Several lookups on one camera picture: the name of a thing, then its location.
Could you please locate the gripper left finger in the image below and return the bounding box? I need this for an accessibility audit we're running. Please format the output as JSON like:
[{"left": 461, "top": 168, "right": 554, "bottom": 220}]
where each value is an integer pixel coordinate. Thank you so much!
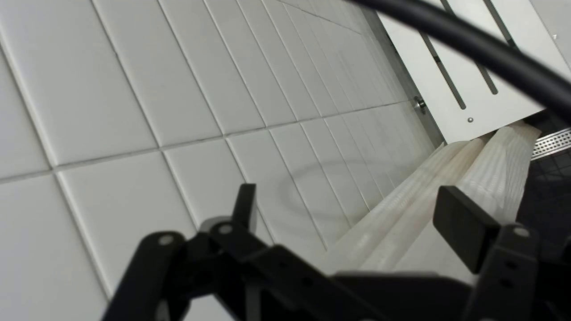
[{"left": 102, "top": 183, "right": 385, "bottom": 321}]

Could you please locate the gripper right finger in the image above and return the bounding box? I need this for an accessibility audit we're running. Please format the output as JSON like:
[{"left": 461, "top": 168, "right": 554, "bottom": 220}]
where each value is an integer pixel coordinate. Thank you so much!
[{"left": 432, "top": 185, "right": 571, "bottom": 321}]

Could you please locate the white paper towel sheet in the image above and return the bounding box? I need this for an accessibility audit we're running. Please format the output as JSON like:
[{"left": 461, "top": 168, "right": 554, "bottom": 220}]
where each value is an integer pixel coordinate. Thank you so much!
[{"left": 321, "top": 120, "right": 543, "bottom": 286}]

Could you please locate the metal floor drain grate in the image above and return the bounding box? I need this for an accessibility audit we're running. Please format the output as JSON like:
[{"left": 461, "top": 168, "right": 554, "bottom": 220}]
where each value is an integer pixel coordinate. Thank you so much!
[{"left": 531, "top": 127, "right": 571, "bottom": 161}]

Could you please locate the white paper towel dispenser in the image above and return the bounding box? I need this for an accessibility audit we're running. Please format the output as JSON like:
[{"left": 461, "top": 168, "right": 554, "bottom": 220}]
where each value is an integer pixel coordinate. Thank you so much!
[{"left": 377, "top": 0, "right": 571, "bottom": 144}]

